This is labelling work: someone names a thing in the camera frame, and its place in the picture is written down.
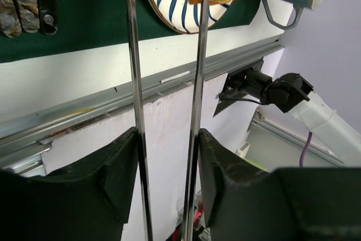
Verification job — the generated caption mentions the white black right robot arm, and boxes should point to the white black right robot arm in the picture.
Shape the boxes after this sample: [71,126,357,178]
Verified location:
[240,70,360,166]

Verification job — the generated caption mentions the silver metal tongs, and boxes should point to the silver metal tongs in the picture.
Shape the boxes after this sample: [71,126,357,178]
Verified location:
[126,0,209,240]

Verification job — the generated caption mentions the dark green placemat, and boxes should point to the dark green placemat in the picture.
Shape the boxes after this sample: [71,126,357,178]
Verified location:
[1,0,261,63]

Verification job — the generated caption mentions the knife with patterned handle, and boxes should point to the knife with patterned handle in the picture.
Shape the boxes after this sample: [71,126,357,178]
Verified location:
[1,0,22,38]

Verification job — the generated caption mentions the white blue striped plate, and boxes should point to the white blue striped plate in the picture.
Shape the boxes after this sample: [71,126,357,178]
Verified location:
[138,0,234,35]

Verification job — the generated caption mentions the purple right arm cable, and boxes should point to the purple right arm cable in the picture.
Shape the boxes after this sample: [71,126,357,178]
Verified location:
[298,130,314,168]

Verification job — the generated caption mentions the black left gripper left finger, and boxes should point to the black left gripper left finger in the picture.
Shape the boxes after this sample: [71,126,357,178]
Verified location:
[1,127,138,240]

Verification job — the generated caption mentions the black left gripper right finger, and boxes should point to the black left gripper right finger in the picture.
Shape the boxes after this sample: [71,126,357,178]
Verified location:
[199,129,360,240]

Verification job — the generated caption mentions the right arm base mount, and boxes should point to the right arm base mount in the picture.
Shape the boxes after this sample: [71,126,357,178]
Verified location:
[213,59,264,117]

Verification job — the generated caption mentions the aluminium table edge rail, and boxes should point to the aluminium table edge rail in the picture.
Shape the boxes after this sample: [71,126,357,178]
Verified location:
[1,28,283,171]

